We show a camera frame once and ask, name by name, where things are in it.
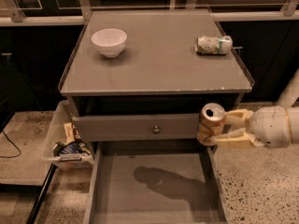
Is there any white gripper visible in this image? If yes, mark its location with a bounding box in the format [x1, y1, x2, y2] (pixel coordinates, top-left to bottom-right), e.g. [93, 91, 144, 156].
[207, 105, 292, 149]

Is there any orange soda can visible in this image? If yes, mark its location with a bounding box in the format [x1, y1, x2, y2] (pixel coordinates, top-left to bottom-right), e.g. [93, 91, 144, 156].
[197, 103, 226, 147]

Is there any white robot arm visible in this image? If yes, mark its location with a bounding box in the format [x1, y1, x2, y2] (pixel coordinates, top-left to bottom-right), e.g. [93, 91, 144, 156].
[209, 68, 299, 148]

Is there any brass drawer knob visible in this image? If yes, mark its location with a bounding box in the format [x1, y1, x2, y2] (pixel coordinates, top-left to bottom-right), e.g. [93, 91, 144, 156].
[152, 125, 161, 134]

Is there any crushed green white can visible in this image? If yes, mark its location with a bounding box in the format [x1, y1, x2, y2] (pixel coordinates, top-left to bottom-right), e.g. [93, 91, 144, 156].
[195, 35, 233, 55]

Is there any grey top drawer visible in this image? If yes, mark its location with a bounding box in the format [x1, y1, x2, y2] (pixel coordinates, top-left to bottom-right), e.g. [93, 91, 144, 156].
[73, 113, 199, 142]

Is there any open grey middle drawer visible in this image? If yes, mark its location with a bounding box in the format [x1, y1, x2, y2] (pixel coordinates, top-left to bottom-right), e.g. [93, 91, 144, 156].
[83, 140, 229, 224]

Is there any grey drawer cabinet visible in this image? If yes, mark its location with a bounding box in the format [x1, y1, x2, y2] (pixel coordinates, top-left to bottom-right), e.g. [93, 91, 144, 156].
[57, 8, 256, 224]

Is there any white ceramic bowl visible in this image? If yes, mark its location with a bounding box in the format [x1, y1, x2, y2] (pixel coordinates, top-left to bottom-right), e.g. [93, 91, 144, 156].
[92, 28, 127, 58]

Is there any brown snack packet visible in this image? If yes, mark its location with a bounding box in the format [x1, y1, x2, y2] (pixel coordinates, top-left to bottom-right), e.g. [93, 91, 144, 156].
[64, 122, 81, 144]

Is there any dark blue snack bag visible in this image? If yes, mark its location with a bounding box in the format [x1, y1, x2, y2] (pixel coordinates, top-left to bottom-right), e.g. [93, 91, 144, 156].
[53, 142, 91, 157]

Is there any clear plastic bin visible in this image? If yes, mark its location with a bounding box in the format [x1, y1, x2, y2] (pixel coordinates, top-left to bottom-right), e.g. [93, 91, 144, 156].
[43, 100, 93, 170]

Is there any metal window railing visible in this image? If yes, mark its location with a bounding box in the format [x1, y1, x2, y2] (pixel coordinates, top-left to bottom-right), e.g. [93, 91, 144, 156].
[0, 0, 299, 24]

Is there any black cable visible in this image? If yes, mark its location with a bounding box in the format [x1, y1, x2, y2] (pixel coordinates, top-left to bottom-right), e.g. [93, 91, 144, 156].
[0, 130, 21, 159]

